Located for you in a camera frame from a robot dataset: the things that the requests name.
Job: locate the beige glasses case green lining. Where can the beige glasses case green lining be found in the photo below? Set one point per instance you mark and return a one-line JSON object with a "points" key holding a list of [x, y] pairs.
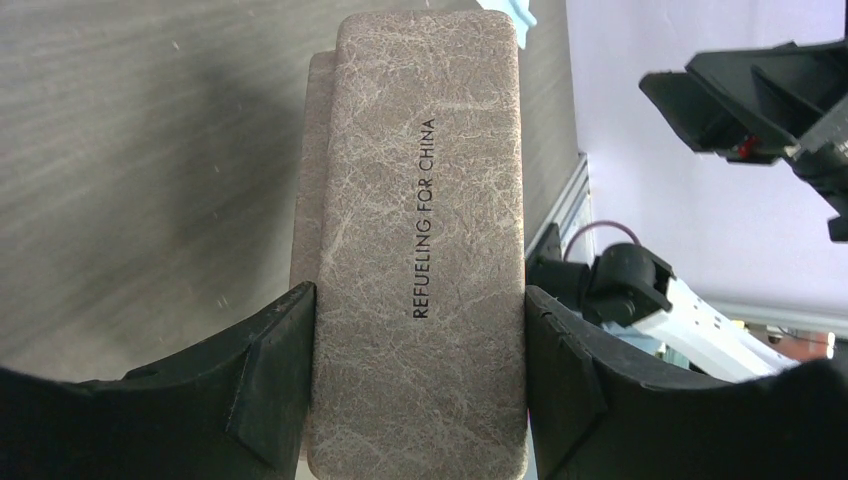
{"points": [[409, 221]]}

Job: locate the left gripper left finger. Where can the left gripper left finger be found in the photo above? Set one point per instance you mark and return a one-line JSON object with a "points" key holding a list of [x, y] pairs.
{"points": [[232, 406]]}

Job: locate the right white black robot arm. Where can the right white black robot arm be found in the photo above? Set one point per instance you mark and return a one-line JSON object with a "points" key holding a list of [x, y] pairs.
{"points": [[629, 286]]}

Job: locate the blue patterned cloth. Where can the blue patterned cloth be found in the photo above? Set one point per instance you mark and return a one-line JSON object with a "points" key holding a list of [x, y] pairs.
{"points": [[518, 11]]}

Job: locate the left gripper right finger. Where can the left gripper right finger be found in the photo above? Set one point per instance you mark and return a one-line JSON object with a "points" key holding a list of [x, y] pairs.
{"points": [[600, 408]]}

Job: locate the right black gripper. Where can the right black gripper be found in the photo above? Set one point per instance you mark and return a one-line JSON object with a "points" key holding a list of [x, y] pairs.
{"points": [[752, 107]]}

